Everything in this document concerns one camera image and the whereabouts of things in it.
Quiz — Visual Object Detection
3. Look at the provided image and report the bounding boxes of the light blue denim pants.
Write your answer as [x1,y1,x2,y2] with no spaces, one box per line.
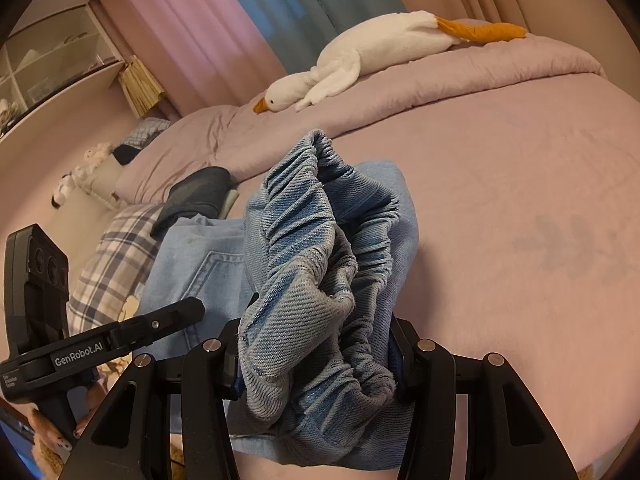
[135,129,418,467]

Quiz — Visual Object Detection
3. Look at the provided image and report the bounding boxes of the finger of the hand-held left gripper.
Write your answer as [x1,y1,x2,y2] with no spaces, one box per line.
[116,297,206,352]

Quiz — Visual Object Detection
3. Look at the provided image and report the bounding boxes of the plaid pillow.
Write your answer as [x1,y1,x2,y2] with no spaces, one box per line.
[67,202,166,336]

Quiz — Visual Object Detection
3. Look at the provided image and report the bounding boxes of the blue checked pillow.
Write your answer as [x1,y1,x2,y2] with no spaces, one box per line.
[122,117,173,151]

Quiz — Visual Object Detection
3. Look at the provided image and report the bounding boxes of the white goose plush toy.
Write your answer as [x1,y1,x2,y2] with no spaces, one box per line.
[252,10,528,113]

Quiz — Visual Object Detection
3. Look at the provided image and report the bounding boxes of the small white plush toy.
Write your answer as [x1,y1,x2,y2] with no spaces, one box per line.
[50,142,115,207]

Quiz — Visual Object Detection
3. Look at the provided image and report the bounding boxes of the blue curtain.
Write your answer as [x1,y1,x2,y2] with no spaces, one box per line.
[205,0,416,73]

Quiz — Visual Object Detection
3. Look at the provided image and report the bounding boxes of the pink duvet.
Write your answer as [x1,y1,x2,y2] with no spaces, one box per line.
[115,35,608,206]

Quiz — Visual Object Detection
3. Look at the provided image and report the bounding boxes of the bed with pink sheet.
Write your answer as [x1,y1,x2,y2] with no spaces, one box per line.
[65,35,640,480]

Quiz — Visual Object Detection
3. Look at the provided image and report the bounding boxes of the pink curtain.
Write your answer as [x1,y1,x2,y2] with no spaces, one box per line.
[95,0,286,121]

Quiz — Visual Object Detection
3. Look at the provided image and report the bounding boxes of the dark cloth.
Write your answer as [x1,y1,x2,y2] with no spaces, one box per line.
[112,144,146,166]

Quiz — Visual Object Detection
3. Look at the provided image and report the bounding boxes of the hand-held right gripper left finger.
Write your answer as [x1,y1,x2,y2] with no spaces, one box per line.
[60,319,242,480]

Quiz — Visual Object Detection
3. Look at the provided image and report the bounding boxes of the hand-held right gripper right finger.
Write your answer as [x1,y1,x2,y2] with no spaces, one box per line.
[389,316,579,480]

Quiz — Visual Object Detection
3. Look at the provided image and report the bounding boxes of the white display cabinet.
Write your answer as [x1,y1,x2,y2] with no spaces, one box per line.
[0,0,126,136]

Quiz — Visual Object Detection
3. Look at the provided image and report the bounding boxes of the dark folded denim pants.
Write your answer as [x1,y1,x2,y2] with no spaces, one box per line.
[150,166,232,241]

